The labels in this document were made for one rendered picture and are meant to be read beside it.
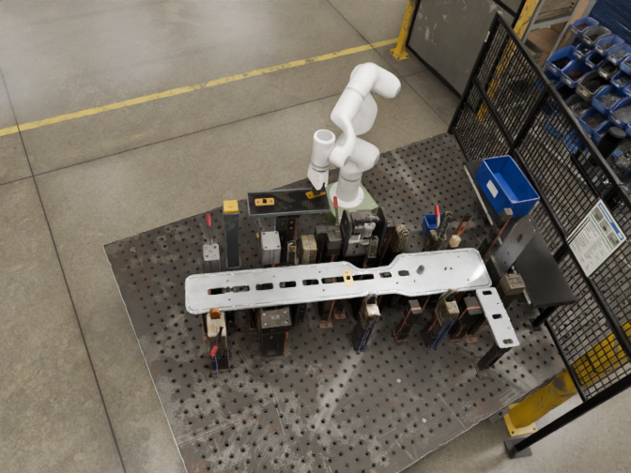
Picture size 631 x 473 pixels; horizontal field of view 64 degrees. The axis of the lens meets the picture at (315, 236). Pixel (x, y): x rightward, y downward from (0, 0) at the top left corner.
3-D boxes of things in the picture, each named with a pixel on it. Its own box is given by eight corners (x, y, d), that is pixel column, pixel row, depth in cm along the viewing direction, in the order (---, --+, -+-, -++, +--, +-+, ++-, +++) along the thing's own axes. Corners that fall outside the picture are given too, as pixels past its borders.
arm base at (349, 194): (325, 185, 283) (328, 163, 268) (356, 178, 288) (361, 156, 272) (336, 211, 274) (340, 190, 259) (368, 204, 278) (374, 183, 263)
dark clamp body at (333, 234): (316, 289, 255) (326, 245, 224) (312, 267, 262) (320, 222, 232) (337, 287, 257) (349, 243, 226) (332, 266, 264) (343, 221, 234)
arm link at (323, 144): (336, 159, 208) (316, 149, 210) (341, 134, 197) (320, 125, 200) (326, 171, 203) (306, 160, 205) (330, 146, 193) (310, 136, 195)
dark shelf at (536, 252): (530, 309, 225) (533, 306, 223) (462, 164, 277) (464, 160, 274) (574, 304, 229) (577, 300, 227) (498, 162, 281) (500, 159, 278)
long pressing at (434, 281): (186, 321, 206) (185, 319, 204) (184, 274, 219) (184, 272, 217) (494, 288, 231) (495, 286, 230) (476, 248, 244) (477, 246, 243)
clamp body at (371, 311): (351, 355, 235) (364, 320, 208) (346, 330, 243) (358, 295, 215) (370, 352, 237) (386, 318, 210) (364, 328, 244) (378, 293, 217)
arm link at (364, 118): (356, 169, 250) (328, 155, 254) (366, 157, 258) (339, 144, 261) (381, 81, 213) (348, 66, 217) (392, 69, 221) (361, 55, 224)
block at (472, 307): (447, 343, 244) (467, 317, 222) (439, 323, 250) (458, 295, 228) (465, 342, 246) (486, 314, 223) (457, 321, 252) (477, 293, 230)
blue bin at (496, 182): (500, 220, 251) (512, 203, 241) (472, 175, 268) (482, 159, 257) (529, 215, 255) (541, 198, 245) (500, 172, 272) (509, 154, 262)
